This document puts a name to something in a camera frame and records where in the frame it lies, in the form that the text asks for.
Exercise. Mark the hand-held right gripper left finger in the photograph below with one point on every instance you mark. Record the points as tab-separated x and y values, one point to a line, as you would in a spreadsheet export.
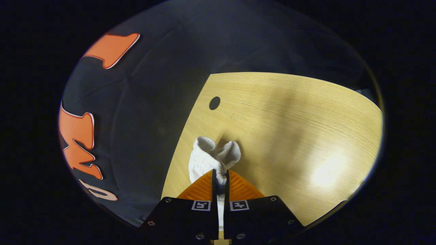
180	217

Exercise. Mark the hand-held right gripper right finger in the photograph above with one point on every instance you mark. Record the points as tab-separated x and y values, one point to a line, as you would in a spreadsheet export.
262	217

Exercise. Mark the white jeans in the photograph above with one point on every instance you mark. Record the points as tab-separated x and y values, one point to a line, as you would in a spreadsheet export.
204	156

